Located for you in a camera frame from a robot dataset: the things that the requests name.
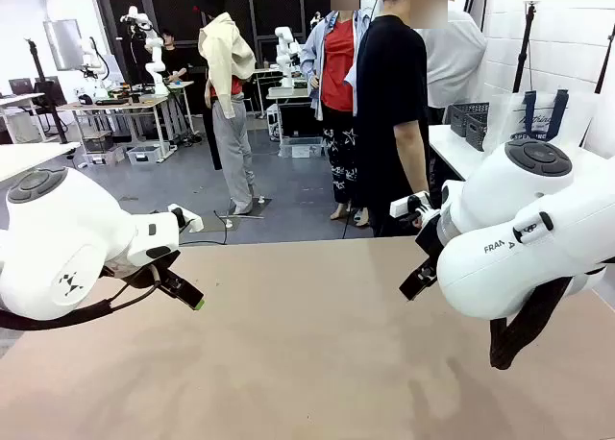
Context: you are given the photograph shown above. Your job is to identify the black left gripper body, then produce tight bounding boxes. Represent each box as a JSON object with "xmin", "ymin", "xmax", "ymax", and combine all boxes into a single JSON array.
[{"xmin": 125, "ymin": 251, "xmax": 184, "ymax": 290}]

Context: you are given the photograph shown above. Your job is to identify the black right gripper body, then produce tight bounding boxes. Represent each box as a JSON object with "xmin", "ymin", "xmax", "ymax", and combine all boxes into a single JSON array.
[{"xmin": 415, "ymin": 213, "xmax": 446, "ymax": 274}]

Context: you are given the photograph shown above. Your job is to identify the grey plastic lattice basket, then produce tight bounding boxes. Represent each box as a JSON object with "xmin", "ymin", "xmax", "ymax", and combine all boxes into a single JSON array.
[
  {"xmin": 464, "ymin": 112, "xmax": 490, "ymax": 152},
  {"xmin": 449, "ymin": 102, "xmax": 490, "ymax": 137}
]

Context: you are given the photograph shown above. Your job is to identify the translucent shopping bag navy handles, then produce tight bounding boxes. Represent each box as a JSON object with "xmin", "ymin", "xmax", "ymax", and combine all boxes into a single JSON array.
[{"xmin": 493, "ymin": 88, "xmax": 604, "ymax": 154}]

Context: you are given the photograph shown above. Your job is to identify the person's right forearm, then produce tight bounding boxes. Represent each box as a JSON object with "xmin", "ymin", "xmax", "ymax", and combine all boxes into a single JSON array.
[{"xmin": 392, "ymin": 120, "xmax": 431, "ymax": 195}]

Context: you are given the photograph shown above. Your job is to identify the metal floor plate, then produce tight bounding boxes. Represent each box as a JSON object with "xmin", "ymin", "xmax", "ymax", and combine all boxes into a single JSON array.
[
  {"xmin": 228, "ymin": 197, "xmax": 273, "ymax": 220},
  {"xmin": 189, "ymin": 212, "xmax": 241, "ymax": 233}
]

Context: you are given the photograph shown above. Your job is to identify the white side table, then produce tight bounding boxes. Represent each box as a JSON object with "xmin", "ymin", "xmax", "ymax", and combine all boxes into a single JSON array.
[{"xmin": 427, "ymin": 124, "xmax": 510, "ymax": 182}]

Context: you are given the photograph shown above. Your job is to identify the clear plastic storage box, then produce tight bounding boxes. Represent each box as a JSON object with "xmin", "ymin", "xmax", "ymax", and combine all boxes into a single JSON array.
[
  {"xmin": 125, "ymin": 144, "xmax": 164, "ymax": 166},
  {"xmin": 84, "ymin": 146, "xmax": 127, "ymax": 167},
  {"xmin": 279, "ymin": 135, "xmax": 326, "ymax": 159}
]

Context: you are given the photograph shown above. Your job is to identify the person in black T-shirt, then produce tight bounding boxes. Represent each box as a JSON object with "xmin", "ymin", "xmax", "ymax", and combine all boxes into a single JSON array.
[{"xmin": 354, "ymin": 0, "xmax": 432, "ymax": 238}]

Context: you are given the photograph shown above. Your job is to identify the wooden top desk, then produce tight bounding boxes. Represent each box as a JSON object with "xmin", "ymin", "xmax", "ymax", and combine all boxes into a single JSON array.
[{"xmin": 56, "ymin": 93, "xmax": 174, "ymax": 165}]

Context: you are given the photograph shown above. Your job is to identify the person in white shirt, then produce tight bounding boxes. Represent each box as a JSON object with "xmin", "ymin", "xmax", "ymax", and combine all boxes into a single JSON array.
[{"xmin": 415, "ymin": 0, "xmax": 489, "ymax": 124}]

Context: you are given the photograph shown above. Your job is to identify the white background desk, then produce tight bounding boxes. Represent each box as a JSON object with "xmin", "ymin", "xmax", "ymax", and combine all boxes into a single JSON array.
[
  {"xmin": 0, "ymin": 92, "xmax": 47, "ymax": 144},
  {"xmin": 266, "ymin": 86, "xmax": 313, "ymax": 141}
]

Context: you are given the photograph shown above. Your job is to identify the black tripod stand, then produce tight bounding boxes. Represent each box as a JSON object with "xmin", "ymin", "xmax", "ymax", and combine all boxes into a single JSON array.
[
  {"xmin": 594, "ymin": 31, "xmax": 615, "ymax": 95},
  {"xmin": 23, "ymin": 38, "xmax": 69, "ymax": 144},
  {"xmin": 511, "ymin": 1, "xmax": 538, "ymax": 95}
]

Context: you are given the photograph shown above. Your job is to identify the seated person in black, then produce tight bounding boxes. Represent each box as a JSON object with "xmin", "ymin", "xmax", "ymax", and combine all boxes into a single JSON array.
[{"xmin": 160, "ymin": 29, "xmax": 191, "ymax": 84}]

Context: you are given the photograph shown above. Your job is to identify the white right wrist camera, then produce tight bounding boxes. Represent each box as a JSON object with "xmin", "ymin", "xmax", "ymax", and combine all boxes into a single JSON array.
[{"xmin": 389, "ymin": 191, "xmax": 436, "ymax": 230}]

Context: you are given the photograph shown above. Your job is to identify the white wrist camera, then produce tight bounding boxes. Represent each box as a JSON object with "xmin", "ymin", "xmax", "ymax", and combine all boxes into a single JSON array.
[
  {"xmin": 389, "ymin": 191, "xmax": 436, "ymax": 230},
  {"xmin": 167, "ymin": 203, "xmax": 205, "ymax": 234}
]

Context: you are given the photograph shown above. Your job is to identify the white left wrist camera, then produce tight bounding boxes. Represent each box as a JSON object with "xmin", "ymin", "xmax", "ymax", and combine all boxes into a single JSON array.
[{"xmin": 167, "ymin": 203, "xmax": 205, "ymax": 234}]

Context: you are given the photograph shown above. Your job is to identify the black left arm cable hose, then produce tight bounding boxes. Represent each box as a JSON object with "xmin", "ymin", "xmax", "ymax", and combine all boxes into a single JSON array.
[{"xmin": 0, "ymin": 279, "xmax": 162, "ymax": 331}]

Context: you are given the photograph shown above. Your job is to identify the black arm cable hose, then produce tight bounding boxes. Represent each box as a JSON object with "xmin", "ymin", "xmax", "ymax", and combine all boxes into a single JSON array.
[
  {"xmin": 488, "ymin": 275, "xmax": 576, "ymax": 371},
  {"xmin": 0, "ymin": 279, "xmax": 162, "ymax": 331}
]

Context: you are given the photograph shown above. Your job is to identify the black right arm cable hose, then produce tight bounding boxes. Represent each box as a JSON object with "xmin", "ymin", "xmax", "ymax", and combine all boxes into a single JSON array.
[{"xmin": 488, "ymin": 275, "xmax": 576, "ymax": 371}]

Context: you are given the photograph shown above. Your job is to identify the grey wall panel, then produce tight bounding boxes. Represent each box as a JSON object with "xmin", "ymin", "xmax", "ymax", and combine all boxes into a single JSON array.
[{"xmin": 42, "ymin": 19, "xmax": 84, "ymax": 71}]

